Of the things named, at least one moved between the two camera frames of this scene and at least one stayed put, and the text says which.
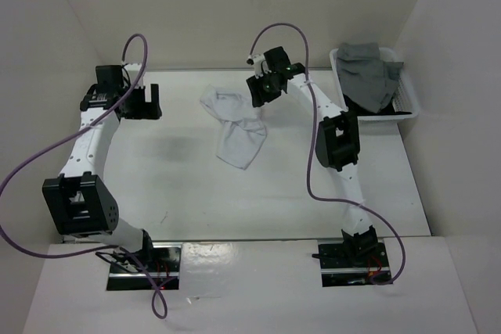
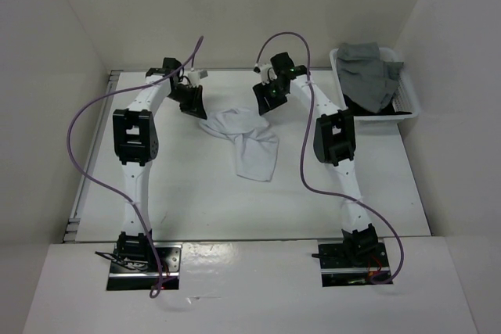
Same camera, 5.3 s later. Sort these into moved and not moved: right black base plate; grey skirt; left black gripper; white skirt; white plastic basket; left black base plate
Moved: left black gripper; white skirt
Not moved: grey skirt; right black base plate; left black base plate; white plastic basket
